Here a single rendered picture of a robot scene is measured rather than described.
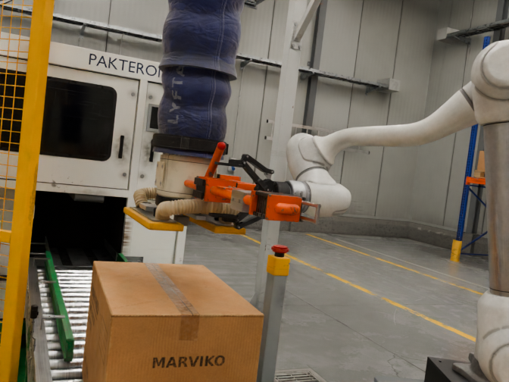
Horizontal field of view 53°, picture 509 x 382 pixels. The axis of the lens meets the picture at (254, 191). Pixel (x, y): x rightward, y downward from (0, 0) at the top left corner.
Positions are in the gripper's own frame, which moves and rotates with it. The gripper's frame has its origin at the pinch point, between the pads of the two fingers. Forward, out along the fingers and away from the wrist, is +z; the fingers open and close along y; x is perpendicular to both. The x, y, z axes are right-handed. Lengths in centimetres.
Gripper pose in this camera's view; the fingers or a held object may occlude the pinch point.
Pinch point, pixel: (217, 189)
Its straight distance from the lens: 134.5
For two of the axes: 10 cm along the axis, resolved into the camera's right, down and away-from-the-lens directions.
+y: -1.2, 9.9, 0.5
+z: -8.9, -0.9, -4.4
